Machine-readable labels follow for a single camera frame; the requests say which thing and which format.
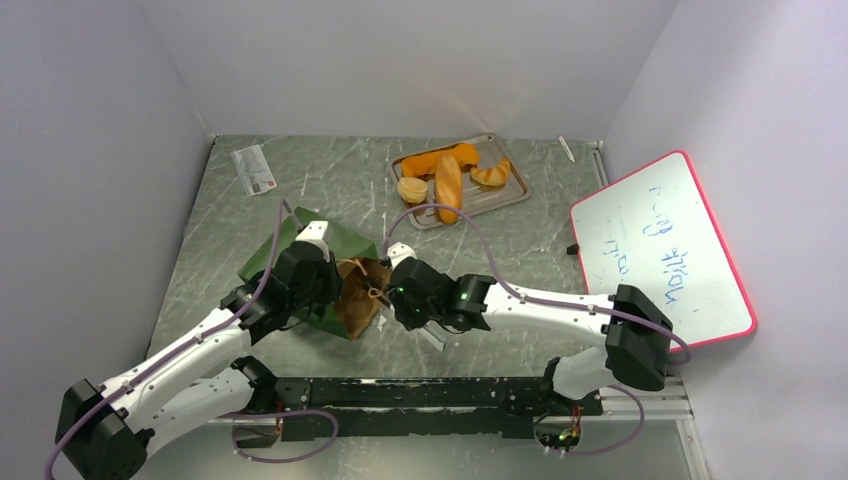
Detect metal tongs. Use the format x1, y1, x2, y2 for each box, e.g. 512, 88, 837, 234
370, 291, 448, 352

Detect green paper bag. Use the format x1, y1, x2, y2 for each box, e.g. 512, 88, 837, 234
220, 207, 391, 341

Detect fake round bread roll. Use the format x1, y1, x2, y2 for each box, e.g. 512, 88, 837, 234
397, 177, 429, 205

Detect fake baguette loaf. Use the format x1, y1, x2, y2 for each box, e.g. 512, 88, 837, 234
435, 156, 463, 224

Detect metal baking tray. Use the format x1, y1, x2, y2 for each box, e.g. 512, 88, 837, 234
386, 134, 535, 231

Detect orange fake braided bread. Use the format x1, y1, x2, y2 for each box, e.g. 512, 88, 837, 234
400, 143, 480, 177

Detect fake croissant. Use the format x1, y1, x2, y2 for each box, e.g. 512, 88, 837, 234
469, 157, 512, 187

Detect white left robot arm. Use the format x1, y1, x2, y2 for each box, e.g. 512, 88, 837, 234
55, 232, 341, 479

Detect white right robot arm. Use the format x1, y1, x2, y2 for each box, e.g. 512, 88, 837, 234
388, 257, 673, 414

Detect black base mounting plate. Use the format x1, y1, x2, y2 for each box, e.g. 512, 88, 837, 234
239, 377, 603, 441

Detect white paper receipt card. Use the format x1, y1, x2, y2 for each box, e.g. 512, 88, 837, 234
231, 145, 277, 197

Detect white marker pen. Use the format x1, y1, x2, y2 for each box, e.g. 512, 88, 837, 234
557, 135, 576, 163

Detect pink framed whiteboard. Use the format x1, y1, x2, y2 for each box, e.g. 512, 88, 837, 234
570, 150, 758, 347

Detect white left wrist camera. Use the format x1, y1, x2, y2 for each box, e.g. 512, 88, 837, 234
295, 221, 331, 261

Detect aluminium rail frame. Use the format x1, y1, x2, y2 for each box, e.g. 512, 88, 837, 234
89, 376, 710, 480

